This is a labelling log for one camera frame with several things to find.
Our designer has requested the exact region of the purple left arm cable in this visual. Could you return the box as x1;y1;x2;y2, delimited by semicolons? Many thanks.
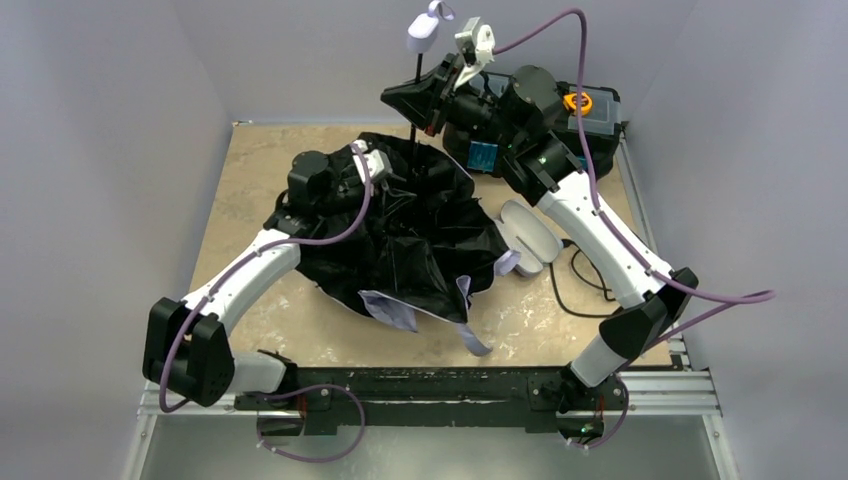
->
156;144;376;464

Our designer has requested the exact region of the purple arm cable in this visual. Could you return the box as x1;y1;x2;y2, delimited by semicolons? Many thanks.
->
493;7;776;452
156;144;376;464

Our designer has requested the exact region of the yellow tape measure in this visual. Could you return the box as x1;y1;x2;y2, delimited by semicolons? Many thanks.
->
563;92;594;116

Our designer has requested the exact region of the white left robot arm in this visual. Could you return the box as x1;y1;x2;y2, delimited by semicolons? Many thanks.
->
143;140;392;413

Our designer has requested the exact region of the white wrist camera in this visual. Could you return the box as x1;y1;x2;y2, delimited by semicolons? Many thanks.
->
349;139;393;183
453;17;496;90

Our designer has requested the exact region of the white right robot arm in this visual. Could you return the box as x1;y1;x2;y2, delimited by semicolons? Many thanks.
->
380;59;699;388

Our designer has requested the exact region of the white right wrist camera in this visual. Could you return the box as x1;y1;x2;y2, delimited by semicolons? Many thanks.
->
453;17;496;90

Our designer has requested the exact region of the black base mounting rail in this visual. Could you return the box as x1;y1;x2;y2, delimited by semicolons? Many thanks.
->
234;366;627;440

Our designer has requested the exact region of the lavender folding umbrella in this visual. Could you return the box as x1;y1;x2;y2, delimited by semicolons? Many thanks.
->
263;0;525;358

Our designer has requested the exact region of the lavender umbrella case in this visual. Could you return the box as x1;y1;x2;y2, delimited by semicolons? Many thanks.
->
494;199;564;278

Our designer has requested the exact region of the black plastic toolbox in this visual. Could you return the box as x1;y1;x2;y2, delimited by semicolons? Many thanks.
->
442;85;623;179

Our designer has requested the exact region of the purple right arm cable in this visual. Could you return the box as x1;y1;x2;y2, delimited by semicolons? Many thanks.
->
493;7;776;452

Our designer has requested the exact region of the black USB cable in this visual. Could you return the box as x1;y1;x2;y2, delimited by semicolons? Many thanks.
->
548;238;621;319

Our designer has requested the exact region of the aluminium frame rail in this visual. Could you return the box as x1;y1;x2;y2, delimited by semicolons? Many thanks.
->
135;123;720;478

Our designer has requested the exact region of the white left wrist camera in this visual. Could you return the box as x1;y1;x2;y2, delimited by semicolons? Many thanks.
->
349;139;393;183

